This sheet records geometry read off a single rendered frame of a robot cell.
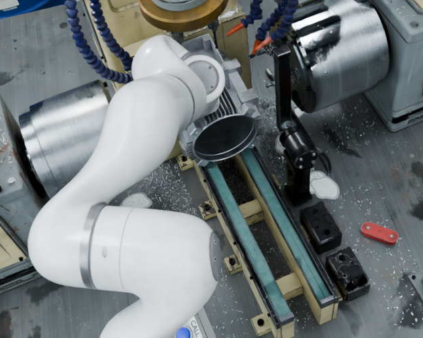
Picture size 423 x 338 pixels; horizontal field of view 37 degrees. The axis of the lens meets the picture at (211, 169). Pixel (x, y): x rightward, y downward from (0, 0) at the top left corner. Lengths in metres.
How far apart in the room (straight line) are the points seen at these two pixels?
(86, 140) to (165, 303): 0.66
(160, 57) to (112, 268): 0.41
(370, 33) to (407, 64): 0.13
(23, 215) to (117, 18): 0.50
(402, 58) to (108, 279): 0.97
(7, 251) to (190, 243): 0.81
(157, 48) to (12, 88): 1.01
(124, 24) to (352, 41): 0.53
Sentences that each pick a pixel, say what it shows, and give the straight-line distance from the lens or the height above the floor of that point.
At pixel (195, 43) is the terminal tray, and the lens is 1.46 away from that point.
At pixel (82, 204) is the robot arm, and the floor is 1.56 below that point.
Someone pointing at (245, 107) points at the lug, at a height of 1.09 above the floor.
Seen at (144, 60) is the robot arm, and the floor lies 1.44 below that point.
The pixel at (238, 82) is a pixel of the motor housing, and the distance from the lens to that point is 1.46.
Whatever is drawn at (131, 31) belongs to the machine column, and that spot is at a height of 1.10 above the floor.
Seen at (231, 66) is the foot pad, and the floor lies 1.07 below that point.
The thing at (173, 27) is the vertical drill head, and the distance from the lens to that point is 1.24.
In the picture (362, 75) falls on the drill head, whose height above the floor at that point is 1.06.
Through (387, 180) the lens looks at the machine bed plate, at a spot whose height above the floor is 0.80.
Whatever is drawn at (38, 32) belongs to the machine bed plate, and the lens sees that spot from 2.11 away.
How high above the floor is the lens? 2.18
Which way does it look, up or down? 57 degrees down
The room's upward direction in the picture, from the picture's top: 12 degrees counter-clockwise
